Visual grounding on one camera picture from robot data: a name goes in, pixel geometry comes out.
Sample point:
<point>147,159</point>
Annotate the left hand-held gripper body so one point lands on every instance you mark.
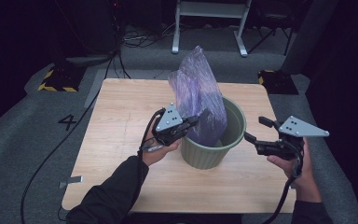
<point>171,127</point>

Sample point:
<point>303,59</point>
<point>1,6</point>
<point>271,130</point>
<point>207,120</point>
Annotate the person's left hand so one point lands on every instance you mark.
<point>158,154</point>

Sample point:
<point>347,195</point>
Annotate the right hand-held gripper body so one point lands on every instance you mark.
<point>289,140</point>

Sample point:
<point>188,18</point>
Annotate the green ribbed trash bin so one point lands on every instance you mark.
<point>205,155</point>

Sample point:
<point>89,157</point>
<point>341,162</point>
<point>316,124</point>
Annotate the black yellow striped stand base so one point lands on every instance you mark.
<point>60,79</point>
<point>278,82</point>

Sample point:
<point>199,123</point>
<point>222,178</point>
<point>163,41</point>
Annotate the person's right hand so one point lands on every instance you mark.
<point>304,180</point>

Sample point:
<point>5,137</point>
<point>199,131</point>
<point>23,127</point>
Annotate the black tripod stand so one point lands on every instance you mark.
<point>272,28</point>

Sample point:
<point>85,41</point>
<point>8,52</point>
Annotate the grey slanted post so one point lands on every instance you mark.
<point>307,37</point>

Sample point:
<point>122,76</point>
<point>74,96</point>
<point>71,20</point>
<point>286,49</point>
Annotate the grey tape strip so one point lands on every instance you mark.
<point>71,181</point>

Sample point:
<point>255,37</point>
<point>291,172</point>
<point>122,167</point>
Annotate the purple plastic trash bag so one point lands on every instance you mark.
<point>199,96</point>

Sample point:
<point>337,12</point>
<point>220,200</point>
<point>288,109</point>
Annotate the white metal stand frame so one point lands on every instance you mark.
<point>209,9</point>

